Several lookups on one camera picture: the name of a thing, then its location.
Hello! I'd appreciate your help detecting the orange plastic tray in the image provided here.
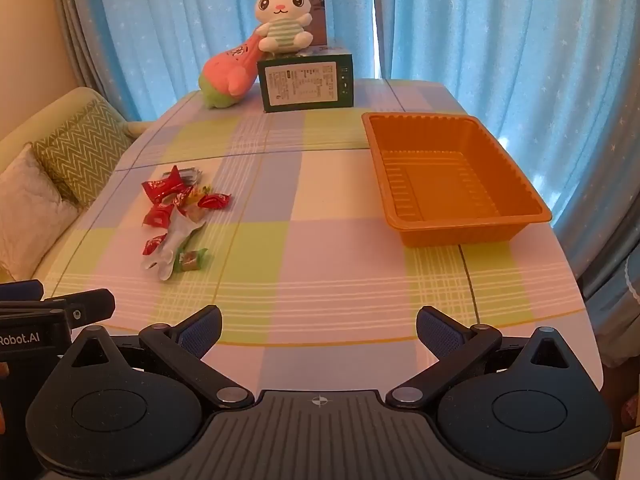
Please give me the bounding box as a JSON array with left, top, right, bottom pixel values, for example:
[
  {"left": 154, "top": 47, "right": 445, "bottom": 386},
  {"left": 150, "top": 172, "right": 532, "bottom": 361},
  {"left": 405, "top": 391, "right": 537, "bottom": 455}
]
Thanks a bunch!
[{"left": 361, "top": 112, "right": 553, "bottom": 248}]

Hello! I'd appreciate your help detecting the grey curtain with lace trim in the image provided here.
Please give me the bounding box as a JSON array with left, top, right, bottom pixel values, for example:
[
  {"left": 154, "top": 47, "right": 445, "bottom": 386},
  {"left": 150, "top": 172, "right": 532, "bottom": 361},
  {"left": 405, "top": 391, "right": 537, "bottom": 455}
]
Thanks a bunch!
[{"left": 575, "top": 195, "right": 640, "bottom": 376}]

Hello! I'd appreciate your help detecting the tall white printed box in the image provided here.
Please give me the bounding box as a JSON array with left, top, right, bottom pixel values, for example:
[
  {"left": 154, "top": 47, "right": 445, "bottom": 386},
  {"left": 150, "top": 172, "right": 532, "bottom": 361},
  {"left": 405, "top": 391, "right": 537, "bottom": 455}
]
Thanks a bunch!
[{"left": 265, "top": 0, "right": 328, "bottom": 47}]

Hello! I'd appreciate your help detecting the green chevron cushion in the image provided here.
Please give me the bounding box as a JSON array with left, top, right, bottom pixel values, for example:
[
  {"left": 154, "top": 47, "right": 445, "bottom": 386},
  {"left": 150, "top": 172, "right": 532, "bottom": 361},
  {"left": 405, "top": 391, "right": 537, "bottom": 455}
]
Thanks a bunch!
[{"left": 32, "top": 99, "right": 138, "bottom": 208}]

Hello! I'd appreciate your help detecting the cream sofa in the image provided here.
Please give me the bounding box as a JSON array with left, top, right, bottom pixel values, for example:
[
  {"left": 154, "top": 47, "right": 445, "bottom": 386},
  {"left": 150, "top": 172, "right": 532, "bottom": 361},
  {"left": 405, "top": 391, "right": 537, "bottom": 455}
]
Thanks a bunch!
[{"left": 0, "top": 86, "right": 151, "bottom": 286}]

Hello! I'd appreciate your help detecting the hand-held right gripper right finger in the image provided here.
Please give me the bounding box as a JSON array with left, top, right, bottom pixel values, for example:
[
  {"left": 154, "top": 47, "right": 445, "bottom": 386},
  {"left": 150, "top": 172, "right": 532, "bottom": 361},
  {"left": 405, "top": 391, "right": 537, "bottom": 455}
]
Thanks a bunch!
[{"left": 386, "top": 306, "right": 578, "bottom": 413}]

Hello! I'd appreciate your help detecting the white plush rabbit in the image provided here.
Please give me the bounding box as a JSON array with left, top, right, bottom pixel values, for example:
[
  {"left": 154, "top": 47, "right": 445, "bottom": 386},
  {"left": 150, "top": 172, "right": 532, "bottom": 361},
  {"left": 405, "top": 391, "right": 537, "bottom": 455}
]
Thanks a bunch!
[{"left": 252, "top": 0, "right": 315, "bottom": 53}]

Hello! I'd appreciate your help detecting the white cushion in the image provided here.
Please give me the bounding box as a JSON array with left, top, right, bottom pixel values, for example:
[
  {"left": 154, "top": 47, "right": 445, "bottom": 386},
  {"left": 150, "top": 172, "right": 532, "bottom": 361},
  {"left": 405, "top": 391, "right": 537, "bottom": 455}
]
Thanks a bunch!
[{"left": 0, "top": 145, "right": 81, "bottom": 268}]

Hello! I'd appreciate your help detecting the white candy packet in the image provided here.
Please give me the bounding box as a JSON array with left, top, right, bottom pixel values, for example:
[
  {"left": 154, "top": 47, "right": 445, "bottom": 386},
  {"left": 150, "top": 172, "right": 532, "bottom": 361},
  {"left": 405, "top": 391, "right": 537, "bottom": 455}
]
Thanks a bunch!
[{"left": 140, "top": 217, "right": 207, "bottom": 281}]

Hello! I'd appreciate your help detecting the blue star curtain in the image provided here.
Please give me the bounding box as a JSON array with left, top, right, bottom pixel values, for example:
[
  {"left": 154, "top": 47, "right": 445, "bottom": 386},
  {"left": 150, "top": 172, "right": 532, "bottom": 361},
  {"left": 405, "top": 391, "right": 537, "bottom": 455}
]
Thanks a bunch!
[
  {"left": 65, "top": 0, "right": 378, "bottom": 123},
  {"left": 372, "top": 0, "right": 640, "bottom": 281}
]

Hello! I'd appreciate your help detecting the green cardboard box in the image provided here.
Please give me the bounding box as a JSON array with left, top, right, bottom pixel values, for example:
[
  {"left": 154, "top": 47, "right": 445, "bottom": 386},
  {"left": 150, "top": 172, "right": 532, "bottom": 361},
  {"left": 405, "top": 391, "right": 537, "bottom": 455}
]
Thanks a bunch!
[{"left": 256, "top": 45, "right": 354, "bottom": 113}]

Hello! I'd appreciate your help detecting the pile of candy packets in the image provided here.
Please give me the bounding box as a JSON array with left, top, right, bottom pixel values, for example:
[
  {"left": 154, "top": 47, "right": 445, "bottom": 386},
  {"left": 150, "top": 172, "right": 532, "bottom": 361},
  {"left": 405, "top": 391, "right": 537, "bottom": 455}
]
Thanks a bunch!
[{"left": 140, "top": 165, "right": 232, "bottom": 281}]

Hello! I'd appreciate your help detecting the plain grey curtain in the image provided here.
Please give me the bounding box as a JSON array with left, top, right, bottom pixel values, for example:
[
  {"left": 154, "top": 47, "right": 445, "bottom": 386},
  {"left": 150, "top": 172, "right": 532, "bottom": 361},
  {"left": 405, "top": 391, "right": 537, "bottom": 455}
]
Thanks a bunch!
[{"left": 52, "top": 0, "right": 131, "bottom": 123}]

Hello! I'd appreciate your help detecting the flat white box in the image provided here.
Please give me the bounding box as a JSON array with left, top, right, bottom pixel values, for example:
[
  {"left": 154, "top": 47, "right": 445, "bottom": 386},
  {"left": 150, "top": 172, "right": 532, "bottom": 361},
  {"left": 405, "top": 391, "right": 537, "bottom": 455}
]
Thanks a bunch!
[{"left": 300, "top": 37, "right": 351, "bottom": 57}]

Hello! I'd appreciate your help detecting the pink plush toy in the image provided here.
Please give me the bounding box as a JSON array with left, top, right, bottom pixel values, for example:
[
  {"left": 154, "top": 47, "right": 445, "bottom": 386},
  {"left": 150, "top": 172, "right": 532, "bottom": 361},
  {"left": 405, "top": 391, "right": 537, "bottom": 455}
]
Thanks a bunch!
[{"left": 198, "top": 30, "right": 261, "bottom": 109}]

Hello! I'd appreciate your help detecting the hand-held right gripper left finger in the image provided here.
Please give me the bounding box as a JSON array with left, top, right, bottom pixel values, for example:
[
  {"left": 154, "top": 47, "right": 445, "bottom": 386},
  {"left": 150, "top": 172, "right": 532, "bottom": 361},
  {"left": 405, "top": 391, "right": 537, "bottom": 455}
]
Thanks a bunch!
[{"left": 62, "top": 305, "right": 253, "bottom": 413}]

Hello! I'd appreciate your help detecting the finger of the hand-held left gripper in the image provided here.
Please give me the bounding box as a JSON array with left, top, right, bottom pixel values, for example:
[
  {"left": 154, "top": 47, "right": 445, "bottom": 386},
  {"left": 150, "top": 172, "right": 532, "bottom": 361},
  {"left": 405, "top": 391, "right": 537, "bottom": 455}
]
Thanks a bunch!
[
  {"left": 0, "top": 280, "right": 44, "bottom": 302},
  {"left": 0, "top": 288, "right": 116, "bottom": 330}
]

